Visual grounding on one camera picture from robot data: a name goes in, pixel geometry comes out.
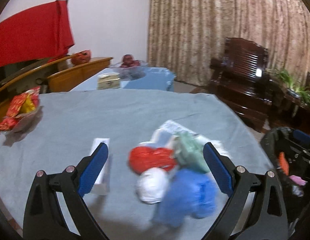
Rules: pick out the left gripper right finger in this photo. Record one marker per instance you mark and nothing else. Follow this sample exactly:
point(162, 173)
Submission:
point(267, 218)

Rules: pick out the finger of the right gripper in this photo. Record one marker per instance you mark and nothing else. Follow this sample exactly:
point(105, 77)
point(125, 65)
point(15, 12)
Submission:
point(304, 138)

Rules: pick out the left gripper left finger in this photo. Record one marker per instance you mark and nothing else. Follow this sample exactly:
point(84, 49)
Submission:
point(43, 218)

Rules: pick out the white alcohol pad box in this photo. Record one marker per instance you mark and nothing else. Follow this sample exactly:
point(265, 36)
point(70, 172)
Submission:
point(101, 186)

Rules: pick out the mint green rubber glove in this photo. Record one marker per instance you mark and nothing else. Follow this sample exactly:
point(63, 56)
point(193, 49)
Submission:
point(189, 152)

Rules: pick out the orange bubble wrap sheet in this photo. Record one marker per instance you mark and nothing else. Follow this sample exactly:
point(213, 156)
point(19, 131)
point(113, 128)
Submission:
point(284, 165)

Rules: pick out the pink foam piece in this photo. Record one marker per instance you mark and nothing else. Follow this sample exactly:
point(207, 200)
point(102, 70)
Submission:
point(298, 180)

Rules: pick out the black trash bag bin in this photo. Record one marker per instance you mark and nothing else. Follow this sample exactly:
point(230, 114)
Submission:
point(296, 198)

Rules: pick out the dark wooden side table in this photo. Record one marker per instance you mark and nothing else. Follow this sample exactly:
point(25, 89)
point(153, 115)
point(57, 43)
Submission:
point(288, 111)

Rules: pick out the green potted plant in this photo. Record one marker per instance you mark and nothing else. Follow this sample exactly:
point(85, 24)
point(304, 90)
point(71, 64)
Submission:
point(292, 86)

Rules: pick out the grey blue tablecloth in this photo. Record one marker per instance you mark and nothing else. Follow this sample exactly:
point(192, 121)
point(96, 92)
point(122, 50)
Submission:
point(67, 124)

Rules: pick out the red snack packets bowl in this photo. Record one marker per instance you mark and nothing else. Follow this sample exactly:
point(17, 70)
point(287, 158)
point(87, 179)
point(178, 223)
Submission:
point(21, 111)

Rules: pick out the tissue box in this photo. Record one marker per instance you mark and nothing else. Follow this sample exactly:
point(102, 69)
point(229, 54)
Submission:
point(108, 80)

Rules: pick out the orange pumpkin ornament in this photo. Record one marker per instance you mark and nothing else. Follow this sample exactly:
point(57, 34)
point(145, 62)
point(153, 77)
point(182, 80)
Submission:
point(81, 57)

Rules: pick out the glass fruit bowl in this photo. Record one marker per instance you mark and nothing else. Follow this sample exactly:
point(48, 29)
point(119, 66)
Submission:
point(129, 68)

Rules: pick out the beige patterned curtain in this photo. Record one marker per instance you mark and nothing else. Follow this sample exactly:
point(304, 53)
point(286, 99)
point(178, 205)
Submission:
point(185, 35)

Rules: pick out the light blue table cover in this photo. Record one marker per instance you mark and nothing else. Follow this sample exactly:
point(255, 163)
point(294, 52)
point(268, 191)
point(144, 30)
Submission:
point(155, 78)

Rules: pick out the red cloth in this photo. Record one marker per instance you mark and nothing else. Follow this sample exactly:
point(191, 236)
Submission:
point(36, 33)

